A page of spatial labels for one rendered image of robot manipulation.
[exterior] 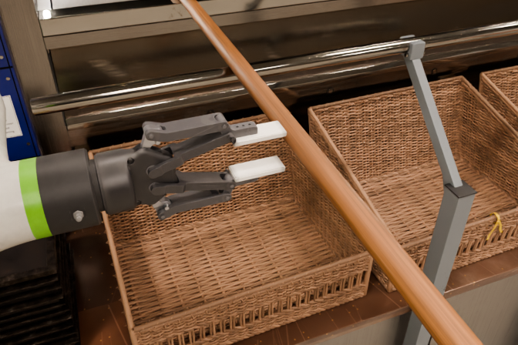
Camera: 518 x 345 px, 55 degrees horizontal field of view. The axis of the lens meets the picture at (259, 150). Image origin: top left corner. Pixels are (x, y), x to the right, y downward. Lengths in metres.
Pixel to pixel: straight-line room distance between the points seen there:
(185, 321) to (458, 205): 0.58
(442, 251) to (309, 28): 0.67
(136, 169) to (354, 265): 0.69
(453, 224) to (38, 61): 0.95
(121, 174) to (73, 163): 0.05
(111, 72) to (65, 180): 0.71
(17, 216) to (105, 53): 0.74
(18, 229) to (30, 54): 0.69
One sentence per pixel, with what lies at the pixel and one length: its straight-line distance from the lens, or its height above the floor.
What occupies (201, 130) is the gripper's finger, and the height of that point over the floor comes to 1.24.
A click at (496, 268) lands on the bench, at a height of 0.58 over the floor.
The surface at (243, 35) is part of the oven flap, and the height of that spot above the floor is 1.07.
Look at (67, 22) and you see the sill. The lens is 1.21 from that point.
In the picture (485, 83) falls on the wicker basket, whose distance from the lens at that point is 1.76.
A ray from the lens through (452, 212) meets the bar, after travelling 1.05.
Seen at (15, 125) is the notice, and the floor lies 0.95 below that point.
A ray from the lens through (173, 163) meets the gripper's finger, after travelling 0.60.
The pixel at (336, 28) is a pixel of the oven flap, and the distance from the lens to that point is 1.43.
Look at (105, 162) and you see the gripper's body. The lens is 0.59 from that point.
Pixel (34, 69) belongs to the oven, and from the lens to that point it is 1.25.
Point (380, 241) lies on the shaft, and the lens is 0.52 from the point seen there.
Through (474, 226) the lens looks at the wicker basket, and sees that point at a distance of 1.33.
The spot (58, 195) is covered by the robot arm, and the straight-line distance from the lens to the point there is 0.58.
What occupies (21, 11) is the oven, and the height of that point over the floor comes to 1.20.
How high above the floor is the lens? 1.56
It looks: 35 degrees down
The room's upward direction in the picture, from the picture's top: straight up
